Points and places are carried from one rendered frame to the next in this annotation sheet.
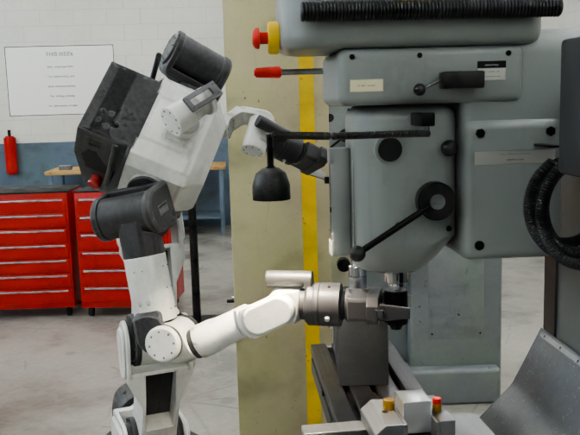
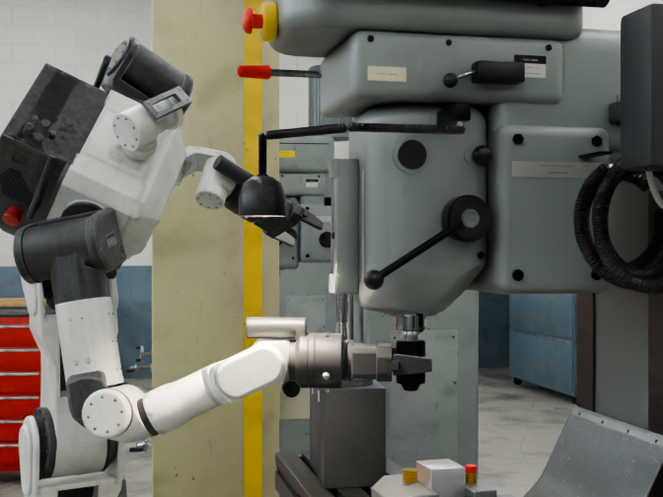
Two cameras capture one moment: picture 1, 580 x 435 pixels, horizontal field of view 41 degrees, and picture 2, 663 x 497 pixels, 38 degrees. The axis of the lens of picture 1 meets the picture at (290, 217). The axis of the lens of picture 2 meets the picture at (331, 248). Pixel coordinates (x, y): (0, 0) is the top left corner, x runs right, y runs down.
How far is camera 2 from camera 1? 27 cm
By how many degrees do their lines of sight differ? 12
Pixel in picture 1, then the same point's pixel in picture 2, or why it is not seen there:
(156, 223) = (104, 254)
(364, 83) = (385, 71)
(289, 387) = not seen: outside the picture
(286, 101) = not seen: hidden behind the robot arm
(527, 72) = (569, 73)
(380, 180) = (400, 192)
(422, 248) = (449, 279)
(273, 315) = (257, 371)
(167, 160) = (116, 183)
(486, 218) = (525, 243)
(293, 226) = (231, 333)
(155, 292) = (98, 346)
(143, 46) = not seen: hidden behind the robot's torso
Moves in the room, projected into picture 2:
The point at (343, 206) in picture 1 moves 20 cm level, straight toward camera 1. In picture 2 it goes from (349, 231) to (364, 228)
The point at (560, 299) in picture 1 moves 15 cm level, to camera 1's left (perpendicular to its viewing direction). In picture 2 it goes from (599, 363) to (518, 364)
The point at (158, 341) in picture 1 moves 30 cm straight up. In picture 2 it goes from (101, 409) to (101, 217)
